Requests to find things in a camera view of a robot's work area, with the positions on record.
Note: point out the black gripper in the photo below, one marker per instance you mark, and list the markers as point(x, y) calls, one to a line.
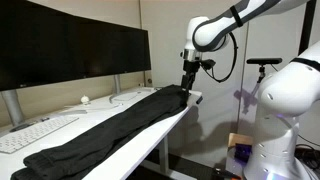
point(191, 68)

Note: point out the black jean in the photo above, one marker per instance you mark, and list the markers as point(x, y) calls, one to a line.
point(100, 133)

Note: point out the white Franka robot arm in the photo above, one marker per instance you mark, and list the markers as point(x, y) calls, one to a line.
point(283, 100)

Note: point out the black desk edge controller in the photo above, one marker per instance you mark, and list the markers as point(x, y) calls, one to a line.
point(199, 100)

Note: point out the silver monitor stand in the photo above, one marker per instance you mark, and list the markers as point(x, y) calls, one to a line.
point(13, 106)
point(117, 85)

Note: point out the black computer monitor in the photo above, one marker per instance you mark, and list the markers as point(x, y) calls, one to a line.
point(120, 50)
point(40, 43)

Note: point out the small brown cardboard box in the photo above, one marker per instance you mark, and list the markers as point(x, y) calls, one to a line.
point(238, 138)

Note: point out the blue electronic box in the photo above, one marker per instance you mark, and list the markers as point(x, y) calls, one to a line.
point(242, 152)

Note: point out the red black hand tool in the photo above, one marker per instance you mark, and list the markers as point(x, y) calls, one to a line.
point(225, 173)

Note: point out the small white ball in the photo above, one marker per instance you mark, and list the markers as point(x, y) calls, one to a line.
point(85, 99)

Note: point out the white flat trackpad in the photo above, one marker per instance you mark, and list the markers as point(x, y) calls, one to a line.
point(73, 112)

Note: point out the black vertical pole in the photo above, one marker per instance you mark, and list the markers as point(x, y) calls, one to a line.
point(307, 26)

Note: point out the white keyboard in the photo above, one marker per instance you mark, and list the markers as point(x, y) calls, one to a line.
point(33, 133)

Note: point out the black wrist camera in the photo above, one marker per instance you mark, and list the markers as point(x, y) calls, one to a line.
point(208, 64)

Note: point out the white wall outlet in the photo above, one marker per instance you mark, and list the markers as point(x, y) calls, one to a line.
point(149, 81)

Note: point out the white desk leg frame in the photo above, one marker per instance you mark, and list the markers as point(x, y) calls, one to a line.
point(163, 153)

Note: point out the black camera tripod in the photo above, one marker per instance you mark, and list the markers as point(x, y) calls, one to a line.
point(261, 73)

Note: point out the black bar camera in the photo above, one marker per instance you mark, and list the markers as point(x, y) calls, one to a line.
point(265, 61)

